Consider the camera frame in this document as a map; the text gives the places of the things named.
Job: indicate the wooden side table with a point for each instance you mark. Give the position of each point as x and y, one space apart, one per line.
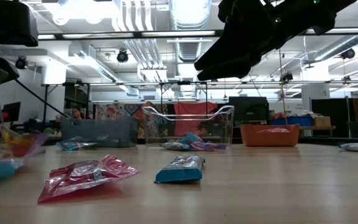
318 127

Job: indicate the black partition panel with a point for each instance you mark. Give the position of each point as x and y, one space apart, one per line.
337 112

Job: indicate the clear plastic bin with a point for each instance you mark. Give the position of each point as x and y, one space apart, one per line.
225 130

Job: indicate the orange cloth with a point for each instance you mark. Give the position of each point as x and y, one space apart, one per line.
194 118

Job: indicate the grey plastic bin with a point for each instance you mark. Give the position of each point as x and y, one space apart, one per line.
116 130

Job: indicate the black ceiling beam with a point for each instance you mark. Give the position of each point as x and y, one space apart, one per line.
138 34

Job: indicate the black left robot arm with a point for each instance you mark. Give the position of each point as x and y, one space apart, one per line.
7 21

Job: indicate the white column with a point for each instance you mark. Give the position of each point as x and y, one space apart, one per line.
315 90

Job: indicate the small black monitor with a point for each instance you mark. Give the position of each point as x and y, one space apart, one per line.
12 112

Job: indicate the black background rig frame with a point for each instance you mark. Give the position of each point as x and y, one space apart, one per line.
45 102

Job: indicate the round silver air duct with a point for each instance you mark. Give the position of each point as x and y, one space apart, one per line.
337 49
189 49

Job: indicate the person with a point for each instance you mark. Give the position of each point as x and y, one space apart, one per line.
76 113

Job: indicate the blue Haribo gummy bag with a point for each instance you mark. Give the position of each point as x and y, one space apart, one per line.
73 145
191 138

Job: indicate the white rectangular air duct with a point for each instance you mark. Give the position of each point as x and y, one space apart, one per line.
97 67

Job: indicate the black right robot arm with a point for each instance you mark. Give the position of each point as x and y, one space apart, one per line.
322 15

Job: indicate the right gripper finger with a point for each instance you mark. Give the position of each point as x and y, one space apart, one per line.
219 60
228 74

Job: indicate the black aluminium table frame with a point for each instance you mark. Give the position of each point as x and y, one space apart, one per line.
337 140

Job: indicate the cardboard box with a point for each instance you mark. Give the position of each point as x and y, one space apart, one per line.
322 121

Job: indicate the thin metal pole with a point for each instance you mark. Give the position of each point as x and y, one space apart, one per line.
284 102

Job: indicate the large black monitor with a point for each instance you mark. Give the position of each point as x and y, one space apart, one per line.
248 109

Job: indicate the silver blue candy bar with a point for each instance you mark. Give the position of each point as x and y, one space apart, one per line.
174 146
356 147
178 175

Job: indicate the blue storage tub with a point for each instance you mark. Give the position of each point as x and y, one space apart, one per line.
297 120

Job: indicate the orange plastic bin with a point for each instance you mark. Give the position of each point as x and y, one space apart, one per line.
269 140

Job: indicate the black ceiling spotlight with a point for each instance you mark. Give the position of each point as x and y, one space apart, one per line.
20 62
122 56
347 53
287 76

